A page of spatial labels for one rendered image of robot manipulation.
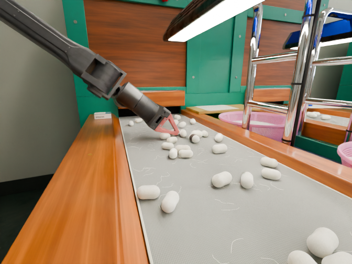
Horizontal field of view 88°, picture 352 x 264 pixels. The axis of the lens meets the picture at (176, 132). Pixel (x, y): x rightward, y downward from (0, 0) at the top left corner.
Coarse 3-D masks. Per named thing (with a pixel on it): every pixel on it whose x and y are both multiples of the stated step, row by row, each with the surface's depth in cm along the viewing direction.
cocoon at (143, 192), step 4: (140, 188) 26; (144, 188) 26; (148, 188) 26; (152, 188) 26; (156, 188) 26; (136, 192) 26; (140, 192) 26; (144, 192) 26; (148, 192) 26; (152, 192) 26; (156, 192) 26; (140, 196) 26; (144, 196) 26; (148, 196) 26; (152, 196) 26; (156, 196) 26
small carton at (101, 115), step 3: (96, 114) 68; (99, 114) 69; (102, 114) 69; (105, 114) 69; (108, 114) 70; (96, 117) 69; (99, 117) 69; (102, 117) 69; (105, 117) 70; (108, 117) 70; (111, 117) 71
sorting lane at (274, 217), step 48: (144, 144) 50; (192, 144) 50; (240, 144) 49; (192, 192) 28; (240, 192) 28; (288, 192) 28; (336, 192) 28; (192, 240) 20; (240, 240) 20; (288, 240) 20
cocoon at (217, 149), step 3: (219, 144) 43; (222, 144) 43; (213, 147) 43; (216, 147) 42; (219, 147) 42; (222, 147) 43; (225, 147) 43; (213, 150) 43; (216, 150) 42; (219, 150) 42; (222, 150) 43; (225, 150) 43
